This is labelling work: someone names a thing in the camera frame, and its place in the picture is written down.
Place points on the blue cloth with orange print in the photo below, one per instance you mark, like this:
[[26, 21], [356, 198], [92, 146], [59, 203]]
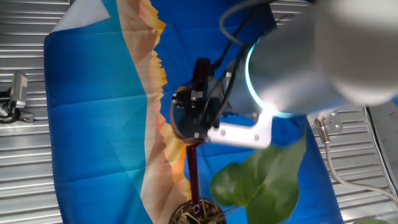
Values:
[[93, 124]]

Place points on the black plant pot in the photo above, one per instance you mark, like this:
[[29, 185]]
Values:
[[199, 213]]

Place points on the white printed sign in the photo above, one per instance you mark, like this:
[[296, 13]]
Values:
[[385, 130]]

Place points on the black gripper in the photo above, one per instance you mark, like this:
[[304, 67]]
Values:
[[206, 112]]

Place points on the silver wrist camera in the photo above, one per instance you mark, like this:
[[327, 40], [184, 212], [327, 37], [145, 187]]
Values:
[[242, 135]]

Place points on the silver camera on stand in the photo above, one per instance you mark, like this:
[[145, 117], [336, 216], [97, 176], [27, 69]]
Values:
[[19, 90]]

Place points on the green broad-leaf plant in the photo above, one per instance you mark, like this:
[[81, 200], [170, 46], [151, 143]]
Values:
[[267, 183]]

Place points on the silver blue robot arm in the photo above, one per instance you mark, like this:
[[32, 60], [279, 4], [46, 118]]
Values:
[[311, 56]]

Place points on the green plant leaf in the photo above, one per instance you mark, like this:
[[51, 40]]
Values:
[[370, 221]]

